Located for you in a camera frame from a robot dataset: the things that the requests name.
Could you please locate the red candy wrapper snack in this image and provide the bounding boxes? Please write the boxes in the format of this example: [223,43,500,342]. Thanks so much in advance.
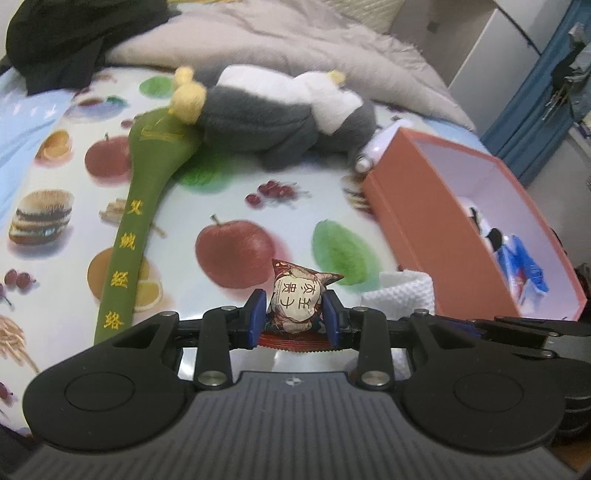
[259,259,344,353]

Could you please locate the blue snack packet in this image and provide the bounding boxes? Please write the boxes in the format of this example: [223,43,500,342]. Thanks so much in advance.
[495,235,549,316]

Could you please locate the small panda plush toy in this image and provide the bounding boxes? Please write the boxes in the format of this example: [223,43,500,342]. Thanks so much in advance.
[458,197,505,254]

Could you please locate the white folded tissue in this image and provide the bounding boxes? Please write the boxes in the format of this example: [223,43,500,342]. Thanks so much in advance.
[361,270,436,320]

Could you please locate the orange cardboard box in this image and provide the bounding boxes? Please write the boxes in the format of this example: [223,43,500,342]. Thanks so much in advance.
[362,128,586,321]

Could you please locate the small white bottle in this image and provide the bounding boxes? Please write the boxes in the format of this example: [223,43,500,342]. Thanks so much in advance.
[355,118,413,175]

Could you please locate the green embroidered fabric hammer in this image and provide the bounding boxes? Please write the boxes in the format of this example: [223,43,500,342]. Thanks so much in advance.
[94,108,201,344]

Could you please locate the grey white penguin plush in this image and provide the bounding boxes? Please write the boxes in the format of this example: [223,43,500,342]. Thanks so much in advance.
[169,64,377,171]

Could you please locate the fruit print bed sheet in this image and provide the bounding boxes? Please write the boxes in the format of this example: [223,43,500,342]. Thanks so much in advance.
[0,59,491,434]

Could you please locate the blue curtain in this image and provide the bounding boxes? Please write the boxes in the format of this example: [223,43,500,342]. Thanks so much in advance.
[482,1,590,186]

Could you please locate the grey duvet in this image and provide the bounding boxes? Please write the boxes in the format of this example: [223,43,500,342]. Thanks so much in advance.
[106,1,475,130]

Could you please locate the white wardrobe cabinet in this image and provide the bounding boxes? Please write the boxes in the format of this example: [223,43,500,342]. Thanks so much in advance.
[391,0,570,134]

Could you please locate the beige quilted headboard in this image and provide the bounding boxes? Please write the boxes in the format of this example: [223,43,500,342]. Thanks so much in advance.
[327,0,406,34]

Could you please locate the hanging clothes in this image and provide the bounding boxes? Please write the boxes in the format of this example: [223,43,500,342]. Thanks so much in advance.
[542,22,590,123]

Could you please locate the black clothing pile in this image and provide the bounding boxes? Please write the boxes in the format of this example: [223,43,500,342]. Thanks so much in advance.
[1,0,175,95]

